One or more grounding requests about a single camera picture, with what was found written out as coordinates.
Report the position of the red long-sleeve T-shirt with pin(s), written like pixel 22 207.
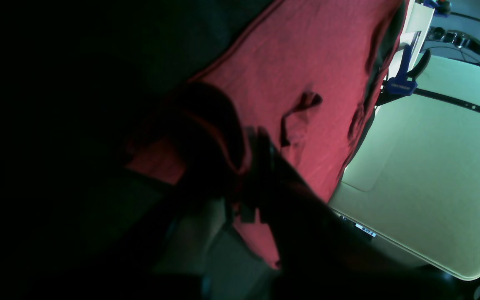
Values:
pixel 309 71

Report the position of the blue clamp at bottom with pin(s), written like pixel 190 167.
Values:
pixel 404 84

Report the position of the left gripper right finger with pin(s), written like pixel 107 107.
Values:
pixel 320 257

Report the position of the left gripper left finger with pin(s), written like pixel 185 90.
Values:
pixel 118 236

